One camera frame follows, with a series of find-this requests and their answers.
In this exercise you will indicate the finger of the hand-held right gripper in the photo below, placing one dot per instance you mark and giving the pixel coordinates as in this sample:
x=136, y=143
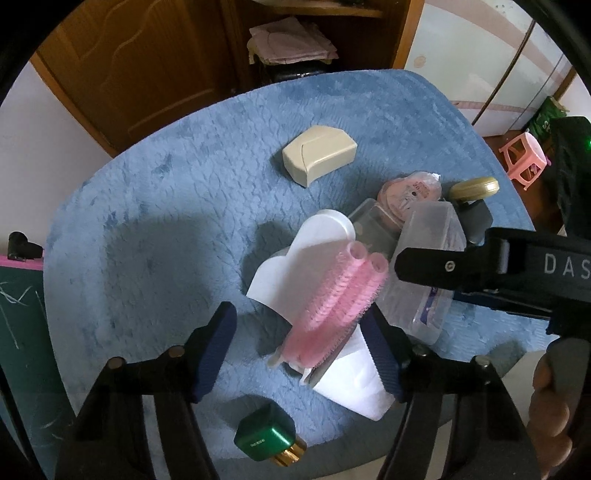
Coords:
x=508, y=302
x=434, y=267

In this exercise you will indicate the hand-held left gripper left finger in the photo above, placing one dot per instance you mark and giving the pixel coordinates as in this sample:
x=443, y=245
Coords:
x=214, y=350

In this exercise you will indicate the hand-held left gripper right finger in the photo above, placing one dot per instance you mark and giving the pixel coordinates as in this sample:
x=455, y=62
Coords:
x=383, y=355

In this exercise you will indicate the clear labelled plastic box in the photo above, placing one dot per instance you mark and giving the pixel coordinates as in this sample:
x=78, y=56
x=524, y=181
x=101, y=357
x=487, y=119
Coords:
x=429, y=230

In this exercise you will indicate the clear sticker box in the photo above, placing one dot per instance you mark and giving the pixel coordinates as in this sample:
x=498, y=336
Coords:
x=374, y=228

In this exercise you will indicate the pink correction tape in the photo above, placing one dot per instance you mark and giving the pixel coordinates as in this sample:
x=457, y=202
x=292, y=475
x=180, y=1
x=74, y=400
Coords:
x=408, y=194

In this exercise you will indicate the gold oval case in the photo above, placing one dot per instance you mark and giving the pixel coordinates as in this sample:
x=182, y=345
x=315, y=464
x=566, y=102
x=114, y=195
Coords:
x=475, y=188

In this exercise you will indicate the white paper pad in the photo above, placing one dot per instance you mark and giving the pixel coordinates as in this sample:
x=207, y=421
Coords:
x=295, y=272

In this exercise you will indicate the person's right hand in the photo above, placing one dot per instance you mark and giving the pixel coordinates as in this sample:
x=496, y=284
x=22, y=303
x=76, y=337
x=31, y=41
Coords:
x=547, y=415

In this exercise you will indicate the dark grey block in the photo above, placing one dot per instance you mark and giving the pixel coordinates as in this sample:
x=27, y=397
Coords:
x=475, y=221

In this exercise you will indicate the green cube box gold base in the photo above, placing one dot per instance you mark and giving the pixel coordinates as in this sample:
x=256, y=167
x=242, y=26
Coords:
x=263, y=434

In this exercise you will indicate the pink plastic stool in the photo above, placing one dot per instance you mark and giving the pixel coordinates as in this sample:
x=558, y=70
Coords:
x=524, y=154

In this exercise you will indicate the green bag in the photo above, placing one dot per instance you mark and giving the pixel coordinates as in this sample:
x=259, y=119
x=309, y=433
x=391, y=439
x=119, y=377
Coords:
x=549, y=115

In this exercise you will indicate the beige plastic case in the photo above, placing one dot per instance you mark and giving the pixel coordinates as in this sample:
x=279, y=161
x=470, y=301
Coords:
x=318, y=154

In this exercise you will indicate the white wardrobe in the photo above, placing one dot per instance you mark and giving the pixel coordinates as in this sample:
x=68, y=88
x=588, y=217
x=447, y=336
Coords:
x=485, y=60

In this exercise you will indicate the black easel knob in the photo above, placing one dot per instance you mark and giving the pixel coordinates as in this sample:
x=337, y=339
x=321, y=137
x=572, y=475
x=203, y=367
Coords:
x=23, y=247

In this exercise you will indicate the folded pale pink cloth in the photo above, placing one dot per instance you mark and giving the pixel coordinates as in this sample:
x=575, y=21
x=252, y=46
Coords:
x=291, y=41

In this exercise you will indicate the wooden cabinet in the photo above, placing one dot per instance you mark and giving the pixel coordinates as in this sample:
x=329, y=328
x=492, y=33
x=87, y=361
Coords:
x=138, y=60

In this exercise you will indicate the green chalkboard pink frame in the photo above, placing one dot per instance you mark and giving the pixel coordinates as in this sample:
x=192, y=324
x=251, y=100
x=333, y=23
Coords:
x=23, y=332

